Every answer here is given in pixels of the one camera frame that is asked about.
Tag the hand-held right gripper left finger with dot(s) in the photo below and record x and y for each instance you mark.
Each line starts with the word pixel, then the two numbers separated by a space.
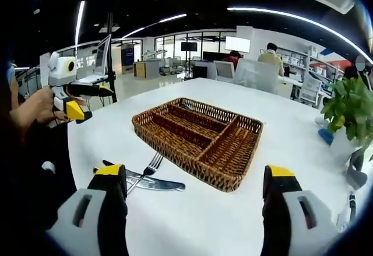
pixel 110 215

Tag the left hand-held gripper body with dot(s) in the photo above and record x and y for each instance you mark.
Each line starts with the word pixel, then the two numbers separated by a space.
pixel 59 75

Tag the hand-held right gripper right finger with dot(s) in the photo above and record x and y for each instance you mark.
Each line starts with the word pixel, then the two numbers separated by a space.
pixel 277 218

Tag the silver fork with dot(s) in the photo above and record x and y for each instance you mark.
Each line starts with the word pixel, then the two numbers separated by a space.
pixel 148 170

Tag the silver knife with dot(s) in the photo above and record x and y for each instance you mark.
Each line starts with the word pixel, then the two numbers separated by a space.
pixel 163 184

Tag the brown wicker storage slot tray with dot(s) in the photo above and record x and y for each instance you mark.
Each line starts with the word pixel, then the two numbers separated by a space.
pixel 175 154

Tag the white storage shelf with boxes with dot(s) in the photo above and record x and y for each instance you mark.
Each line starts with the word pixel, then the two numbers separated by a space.
pixel 294 57

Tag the person's left hand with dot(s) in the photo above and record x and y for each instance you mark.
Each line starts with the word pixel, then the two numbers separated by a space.
pixel 40 104

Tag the black handheld device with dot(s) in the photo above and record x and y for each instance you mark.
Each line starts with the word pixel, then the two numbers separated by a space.
pixel 88 115

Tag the white partition panel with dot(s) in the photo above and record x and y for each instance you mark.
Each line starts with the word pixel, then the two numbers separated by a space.
pixel 43 69

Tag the silver laptop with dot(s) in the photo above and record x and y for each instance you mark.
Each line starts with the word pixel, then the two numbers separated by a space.
pixel 100 57

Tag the blue standing banner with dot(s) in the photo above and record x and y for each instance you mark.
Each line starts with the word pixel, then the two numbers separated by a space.
pixel 127 59

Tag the wooden cabinet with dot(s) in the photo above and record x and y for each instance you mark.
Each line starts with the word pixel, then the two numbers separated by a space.
pixel 142 70

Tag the white worn device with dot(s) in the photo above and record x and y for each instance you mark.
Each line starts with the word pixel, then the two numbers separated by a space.
pixel 48 167

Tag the black laptop stand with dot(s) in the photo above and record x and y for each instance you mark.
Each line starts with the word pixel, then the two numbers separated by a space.
pixel 110 28

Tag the white and black device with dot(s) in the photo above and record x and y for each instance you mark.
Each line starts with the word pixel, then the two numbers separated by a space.
pixel 352 206

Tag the grey curved holder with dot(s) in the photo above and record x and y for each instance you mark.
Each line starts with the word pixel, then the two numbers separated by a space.
pixel 357 174

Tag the blue object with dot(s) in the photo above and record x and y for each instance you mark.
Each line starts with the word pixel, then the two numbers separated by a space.
pixel 325 136

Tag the white plant pot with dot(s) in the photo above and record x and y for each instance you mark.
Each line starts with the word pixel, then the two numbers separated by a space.
pixel 344 145

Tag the black television on stand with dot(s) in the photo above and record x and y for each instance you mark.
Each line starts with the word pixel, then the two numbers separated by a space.
pixel 189 46

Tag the black box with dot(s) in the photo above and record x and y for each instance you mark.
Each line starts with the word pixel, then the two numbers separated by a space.
pixel 200 72

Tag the black desk monitor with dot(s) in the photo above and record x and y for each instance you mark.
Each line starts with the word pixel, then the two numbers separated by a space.
pixel 214 55

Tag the white mesh office chair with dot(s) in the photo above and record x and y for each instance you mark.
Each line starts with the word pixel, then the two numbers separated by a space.
pixel 256 75
pixel 311 88

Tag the green potted plant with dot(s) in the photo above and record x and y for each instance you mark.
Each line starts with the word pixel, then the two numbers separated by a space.
pixel 349 104

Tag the long curved ceiling light strip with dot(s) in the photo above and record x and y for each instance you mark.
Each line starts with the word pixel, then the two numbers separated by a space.
pixel 262 10

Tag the white wall screen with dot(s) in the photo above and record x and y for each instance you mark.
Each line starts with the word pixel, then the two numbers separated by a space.
pixel 237 44

